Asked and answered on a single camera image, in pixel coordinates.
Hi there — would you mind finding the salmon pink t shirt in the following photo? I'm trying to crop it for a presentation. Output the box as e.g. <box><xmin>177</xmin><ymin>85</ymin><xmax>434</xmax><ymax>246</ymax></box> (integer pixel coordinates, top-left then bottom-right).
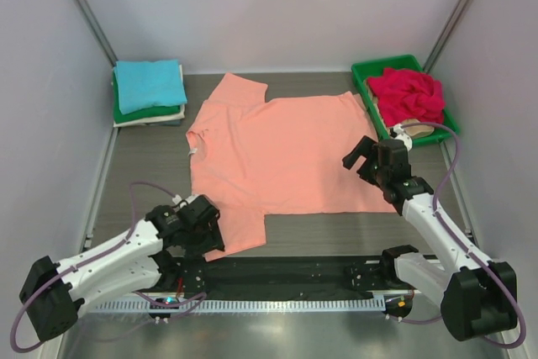
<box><xmin>186</xmin><ymin>73</ymin><xmax>391</xmax><ymax>261</ymax></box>

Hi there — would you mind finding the slotted cable duct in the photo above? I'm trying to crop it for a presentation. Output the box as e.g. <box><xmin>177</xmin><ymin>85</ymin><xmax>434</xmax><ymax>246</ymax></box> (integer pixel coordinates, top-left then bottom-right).
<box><xmin>91</xmin><ymin>295</ymin><xmax>386</xmax><ymax>315</ymax></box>

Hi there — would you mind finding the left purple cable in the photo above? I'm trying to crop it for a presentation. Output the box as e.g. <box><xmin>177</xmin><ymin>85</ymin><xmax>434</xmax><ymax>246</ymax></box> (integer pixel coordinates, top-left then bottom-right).
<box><xmin>10</xmin><ymin>182</ymin><xmax>209</xmax><ymax>354</ymax></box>

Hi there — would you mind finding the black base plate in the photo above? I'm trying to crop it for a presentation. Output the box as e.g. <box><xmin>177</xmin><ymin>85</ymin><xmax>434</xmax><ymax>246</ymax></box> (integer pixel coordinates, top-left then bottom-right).
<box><xmin>177</xmin><ymin>256</ymin><xmax>411</xmax><ymax>301</ymax></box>

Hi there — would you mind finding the folded green shirt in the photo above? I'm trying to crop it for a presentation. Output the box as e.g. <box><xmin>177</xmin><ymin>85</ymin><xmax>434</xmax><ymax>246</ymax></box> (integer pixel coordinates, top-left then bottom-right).
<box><xmin>112</xmin><ymin>72</ymin><xmax>186</xmax><ymax>125</ymax></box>

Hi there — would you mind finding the tan t shirt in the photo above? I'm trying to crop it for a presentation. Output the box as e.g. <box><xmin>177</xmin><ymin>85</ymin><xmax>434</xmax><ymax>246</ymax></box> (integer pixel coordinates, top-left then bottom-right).
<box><xmin>363</xmin><ymin>80</ymin><xmax>434</xmax><ymax>139</ymax></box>

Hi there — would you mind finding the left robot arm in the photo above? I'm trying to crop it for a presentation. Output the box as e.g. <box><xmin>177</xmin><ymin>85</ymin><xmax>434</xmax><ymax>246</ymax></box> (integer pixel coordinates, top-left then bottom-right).
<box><xmin>19</xmin><ymin>195</ymin><xmax>224</xmax><ymax>343</ymax></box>

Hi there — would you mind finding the left corner frame post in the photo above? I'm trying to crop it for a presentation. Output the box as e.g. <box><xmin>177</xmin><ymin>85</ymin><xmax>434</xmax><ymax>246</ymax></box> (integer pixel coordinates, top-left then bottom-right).
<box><xmin>74</xmin><ymin>0</ymin><xmax>118</xmax><ymax>66</ymax></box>

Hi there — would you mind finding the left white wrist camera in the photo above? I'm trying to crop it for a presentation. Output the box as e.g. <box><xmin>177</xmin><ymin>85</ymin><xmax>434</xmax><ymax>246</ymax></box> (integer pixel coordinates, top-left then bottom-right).
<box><xmin>172</xmin><ymin>194</ymin><xmax>199</xmax><ymax>209</ymax></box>

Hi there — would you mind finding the aluminium frame rail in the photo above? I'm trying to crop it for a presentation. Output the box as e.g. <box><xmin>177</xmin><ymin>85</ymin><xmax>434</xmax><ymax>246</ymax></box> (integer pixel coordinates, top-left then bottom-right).
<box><xmin>424</xmin><ymin>254</ymin><xmax>505</xmax><ymax>270</ymax></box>

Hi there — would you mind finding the folded white shirt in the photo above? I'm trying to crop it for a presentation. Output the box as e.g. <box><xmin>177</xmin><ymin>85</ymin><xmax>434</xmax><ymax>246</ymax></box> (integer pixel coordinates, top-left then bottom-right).
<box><xmin>113</xmin><ymin>65</ymin><xmax>186</xmax><ymax>128</ymax></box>

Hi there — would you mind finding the corner frame post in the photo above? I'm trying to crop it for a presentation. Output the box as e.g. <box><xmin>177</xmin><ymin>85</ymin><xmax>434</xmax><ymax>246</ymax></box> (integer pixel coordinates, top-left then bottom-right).
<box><xmin>74</xmin><ymin>0</ymin><xmax>118</xmax><ymax>66</ymax></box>
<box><xmin>422</xmin><ymin>0</ymin><xmax>473</xmax><ymax>73</ymax></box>

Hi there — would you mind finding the red t shirt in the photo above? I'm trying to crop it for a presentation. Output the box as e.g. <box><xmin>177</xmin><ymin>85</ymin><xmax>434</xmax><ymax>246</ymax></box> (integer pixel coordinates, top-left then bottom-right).
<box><xmin>365</xmin><ymin>67</ymin><xmax>446</xmax><ymax>127</ymax></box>

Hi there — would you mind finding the right corner frame post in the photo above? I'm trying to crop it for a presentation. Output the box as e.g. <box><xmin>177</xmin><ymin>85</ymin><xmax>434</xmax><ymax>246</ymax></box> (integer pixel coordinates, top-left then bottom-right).
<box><xmin>422</xmin><ymin>0</ymin><xmax>473</xmax><ymax>73</ymax></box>

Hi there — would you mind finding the purple cable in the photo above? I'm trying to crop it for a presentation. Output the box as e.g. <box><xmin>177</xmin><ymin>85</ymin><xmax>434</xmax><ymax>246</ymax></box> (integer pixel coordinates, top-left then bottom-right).
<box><xmin>10</xmin><ymin>182</ymin><xmax>209</xmax><ymax>354</ymax></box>
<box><xmin>390</xmin><ymin>123</ymin><xmax>529</xmax><ymax>350</ymax></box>

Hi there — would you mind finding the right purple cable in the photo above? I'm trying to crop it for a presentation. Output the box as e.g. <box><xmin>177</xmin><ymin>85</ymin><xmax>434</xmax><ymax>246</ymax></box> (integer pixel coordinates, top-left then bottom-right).
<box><xmin>390</xmin><ymin>123</ymin><xmax>529</xmax><ymax>350</ymax></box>

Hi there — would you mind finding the green plastic tray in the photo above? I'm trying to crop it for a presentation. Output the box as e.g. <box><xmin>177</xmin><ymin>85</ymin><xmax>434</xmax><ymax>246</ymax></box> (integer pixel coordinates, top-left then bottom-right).
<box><xmin>351</xmin><ymin>55</ymin><xmax>458</xmax><ymax>139</ymax></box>

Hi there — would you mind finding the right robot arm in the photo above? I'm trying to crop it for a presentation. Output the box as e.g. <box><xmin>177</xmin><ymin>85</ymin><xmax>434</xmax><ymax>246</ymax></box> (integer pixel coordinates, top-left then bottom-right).
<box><xmin>342</xmin><ymin>136</ymin><xmax>526</xmax><ymax>349</ymax></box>

